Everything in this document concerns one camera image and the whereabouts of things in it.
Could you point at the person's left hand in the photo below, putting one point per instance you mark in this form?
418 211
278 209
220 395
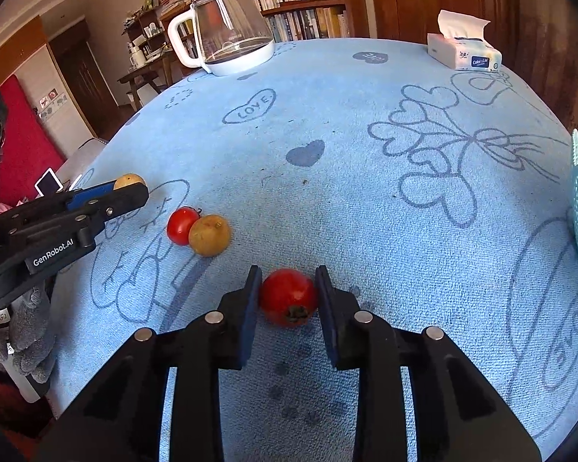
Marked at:
29 337

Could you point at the small red tomato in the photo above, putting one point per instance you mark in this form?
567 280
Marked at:
179 226

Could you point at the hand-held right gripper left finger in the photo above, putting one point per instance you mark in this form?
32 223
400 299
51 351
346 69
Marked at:
250 320

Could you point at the small yellow pear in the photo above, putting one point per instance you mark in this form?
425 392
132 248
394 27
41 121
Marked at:
129 181

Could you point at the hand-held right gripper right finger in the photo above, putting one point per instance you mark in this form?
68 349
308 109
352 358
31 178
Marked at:
327 320

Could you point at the red cloth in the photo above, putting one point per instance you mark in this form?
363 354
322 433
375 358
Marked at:
21 139

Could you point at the wooden bookshelf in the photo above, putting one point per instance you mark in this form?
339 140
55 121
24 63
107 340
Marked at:
354 0

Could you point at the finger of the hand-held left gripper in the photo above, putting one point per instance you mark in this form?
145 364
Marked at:
125 199
94 195

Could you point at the tissue pack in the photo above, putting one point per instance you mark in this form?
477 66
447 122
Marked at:
462 50

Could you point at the patterned curtain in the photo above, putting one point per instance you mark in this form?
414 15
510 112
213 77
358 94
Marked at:
549 33

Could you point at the red pomegranate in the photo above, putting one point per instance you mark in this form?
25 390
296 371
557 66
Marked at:
284 293

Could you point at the small wooden shelf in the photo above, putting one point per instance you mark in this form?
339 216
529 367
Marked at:
144 33

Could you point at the wooden bench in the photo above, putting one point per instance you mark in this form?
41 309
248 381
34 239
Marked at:
144 79

